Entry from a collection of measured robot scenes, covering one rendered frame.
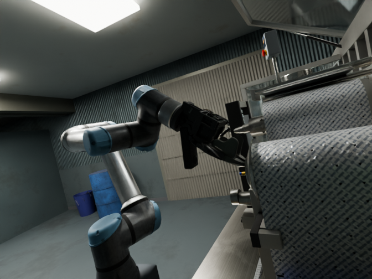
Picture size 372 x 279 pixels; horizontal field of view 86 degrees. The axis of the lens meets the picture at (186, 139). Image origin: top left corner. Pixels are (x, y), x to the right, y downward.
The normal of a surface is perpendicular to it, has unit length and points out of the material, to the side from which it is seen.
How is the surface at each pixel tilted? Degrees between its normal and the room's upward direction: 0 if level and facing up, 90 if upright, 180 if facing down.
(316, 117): 92
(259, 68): 90
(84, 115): 90
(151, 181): 90
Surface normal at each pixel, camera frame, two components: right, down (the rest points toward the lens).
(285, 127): -0.49, 0.18
